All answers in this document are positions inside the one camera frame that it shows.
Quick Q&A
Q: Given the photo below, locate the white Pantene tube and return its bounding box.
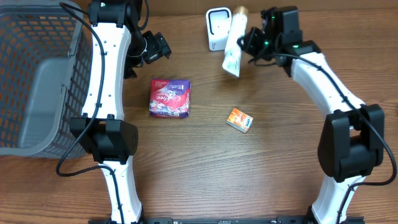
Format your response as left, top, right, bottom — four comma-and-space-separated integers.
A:
222, 6, 248, 78

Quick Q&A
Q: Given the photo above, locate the red purple pad pack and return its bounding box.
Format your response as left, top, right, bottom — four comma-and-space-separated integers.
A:
149, 79, 191, 118

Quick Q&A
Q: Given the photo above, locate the orange tissue pack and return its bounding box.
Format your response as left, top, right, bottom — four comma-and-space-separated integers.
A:
226, 108, 253, 133

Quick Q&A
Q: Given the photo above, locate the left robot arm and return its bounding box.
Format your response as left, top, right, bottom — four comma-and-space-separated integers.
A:
70, 1, 172, 223

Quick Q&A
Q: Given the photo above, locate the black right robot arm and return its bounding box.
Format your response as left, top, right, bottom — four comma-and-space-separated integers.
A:
237, 6, 385, 223

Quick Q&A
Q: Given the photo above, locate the white barcode scanner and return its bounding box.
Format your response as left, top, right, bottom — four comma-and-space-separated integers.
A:
205, 7, 232, 51

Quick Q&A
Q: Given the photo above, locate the dark grey plastic basket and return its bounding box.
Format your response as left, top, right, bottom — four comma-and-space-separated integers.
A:
1, 1, 92, 158

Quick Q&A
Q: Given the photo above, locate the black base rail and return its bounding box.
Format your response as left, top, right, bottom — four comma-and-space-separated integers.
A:
88, 214, 366, 224

